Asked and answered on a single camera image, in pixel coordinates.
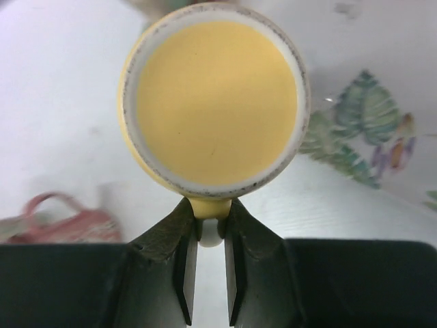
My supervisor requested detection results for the floral serving tray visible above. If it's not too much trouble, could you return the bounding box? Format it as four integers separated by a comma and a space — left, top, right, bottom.
296, 0, 437, 213

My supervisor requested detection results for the pink patterned mug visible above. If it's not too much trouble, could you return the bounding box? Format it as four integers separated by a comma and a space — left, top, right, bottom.
1, 192, 122, 244

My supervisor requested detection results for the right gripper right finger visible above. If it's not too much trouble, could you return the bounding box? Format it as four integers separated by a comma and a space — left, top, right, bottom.
225, 199, 305, 327

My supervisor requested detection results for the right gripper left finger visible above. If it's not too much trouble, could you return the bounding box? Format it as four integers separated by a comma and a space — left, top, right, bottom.
113, 198, 198, 327

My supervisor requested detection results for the yellow mug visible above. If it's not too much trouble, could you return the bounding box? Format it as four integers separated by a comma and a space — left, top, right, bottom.
116, 1, 312, 220

